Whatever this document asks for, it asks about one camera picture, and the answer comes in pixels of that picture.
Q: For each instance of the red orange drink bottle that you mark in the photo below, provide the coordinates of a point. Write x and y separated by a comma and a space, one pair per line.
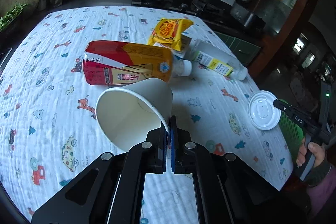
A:
115, 63

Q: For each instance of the brown wooden door frame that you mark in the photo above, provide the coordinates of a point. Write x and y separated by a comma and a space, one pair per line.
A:
283, 19

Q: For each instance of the white plastic cup lid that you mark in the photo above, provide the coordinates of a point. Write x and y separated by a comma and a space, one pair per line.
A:
261, 111

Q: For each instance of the person's right hand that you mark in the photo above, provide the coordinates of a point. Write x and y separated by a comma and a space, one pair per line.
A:
317, 150

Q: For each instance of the black gas stove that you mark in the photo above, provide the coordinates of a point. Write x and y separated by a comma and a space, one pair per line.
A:
202, 8

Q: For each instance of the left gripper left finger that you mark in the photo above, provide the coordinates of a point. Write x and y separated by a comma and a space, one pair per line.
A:
110, 189

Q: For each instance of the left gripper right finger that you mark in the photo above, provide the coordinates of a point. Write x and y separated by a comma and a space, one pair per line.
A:
227, 190

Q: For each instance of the green perforated waste basket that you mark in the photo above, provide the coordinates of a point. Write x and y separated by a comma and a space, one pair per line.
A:
292, 134

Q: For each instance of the yellow snack packet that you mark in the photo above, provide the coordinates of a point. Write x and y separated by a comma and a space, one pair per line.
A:
168, 32

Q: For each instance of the green kitchen cabinet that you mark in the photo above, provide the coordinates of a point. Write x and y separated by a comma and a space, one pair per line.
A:
244, 51

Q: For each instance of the clear plastic water bottle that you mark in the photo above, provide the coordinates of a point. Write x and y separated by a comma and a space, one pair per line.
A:
217, 60

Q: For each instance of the bowl of green vegetables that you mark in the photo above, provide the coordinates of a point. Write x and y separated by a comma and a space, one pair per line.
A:
11, 15

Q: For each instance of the patterned white tablecloth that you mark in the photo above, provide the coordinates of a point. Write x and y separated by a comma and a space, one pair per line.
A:
49, 133

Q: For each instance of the white paper cup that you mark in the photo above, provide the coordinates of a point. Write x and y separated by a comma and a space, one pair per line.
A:
126, 114

